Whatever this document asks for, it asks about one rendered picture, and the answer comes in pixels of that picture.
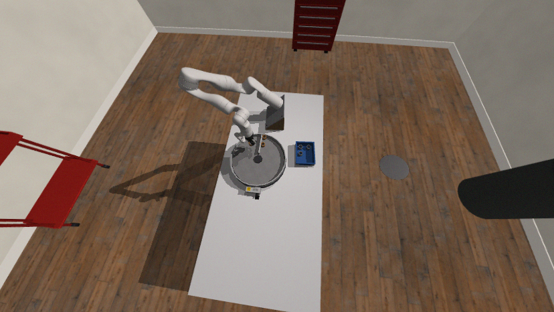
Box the blue crate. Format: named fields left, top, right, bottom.
left=295, top=141, right=316, bottom=166

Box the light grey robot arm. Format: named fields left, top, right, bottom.
left=178, top=68, right=283, bottom=143

